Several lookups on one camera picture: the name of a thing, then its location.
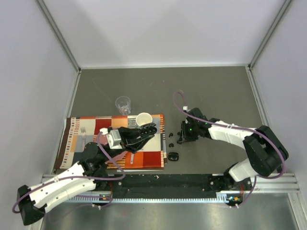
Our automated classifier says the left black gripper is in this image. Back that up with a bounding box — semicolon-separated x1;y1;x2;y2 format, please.
102;126;155;162

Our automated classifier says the black round earbud case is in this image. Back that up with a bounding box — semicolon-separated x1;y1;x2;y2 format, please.
141;125;157;135

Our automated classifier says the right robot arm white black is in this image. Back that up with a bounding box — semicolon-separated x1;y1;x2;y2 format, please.
177;107;289;192

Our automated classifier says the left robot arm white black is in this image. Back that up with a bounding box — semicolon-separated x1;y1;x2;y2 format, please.
12;122;157;226

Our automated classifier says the black open earbud case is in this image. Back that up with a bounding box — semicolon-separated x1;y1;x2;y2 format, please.
168;152;179;161

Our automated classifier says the white blue mug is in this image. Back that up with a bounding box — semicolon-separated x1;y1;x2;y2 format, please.
135;113;153;128

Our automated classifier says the clear plastic cup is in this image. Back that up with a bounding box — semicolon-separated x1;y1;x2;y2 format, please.
115;96;131;115

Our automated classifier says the pink polka dot plate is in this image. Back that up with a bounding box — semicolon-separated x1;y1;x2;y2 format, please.
96;135;127;161

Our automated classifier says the silver fork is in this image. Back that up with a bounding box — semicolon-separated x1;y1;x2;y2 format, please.
81;127;86;150

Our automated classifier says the orange patterned placemat cloth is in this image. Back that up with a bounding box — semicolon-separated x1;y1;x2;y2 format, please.
54;114;167;170

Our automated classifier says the knife with orange handle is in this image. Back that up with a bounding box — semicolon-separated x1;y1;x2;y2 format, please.
130;153;135;165

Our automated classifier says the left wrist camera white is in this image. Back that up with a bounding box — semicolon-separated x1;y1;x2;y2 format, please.
100;128;123;150

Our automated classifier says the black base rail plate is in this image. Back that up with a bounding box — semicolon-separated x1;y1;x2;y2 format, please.
105;173;231;199

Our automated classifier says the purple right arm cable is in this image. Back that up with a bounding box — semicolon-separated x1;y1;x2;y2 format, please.
173;92;287;208

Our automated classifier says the white comb cable duct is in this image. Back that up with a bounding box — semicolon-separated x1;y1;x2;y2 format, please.
64;193;243;204

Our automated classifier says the aluminium frame post left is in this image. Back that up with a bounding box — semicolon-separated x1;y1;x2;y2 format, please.
35;0;81;73

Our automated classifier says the aluminium frame post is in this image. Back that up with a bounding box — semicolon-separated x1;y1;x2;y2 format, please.
35;0;81;73
248;0;293;71

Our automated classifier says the aluminium frame post right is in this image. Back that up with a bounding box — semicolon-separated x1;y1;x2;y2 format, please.
248;0;293;71

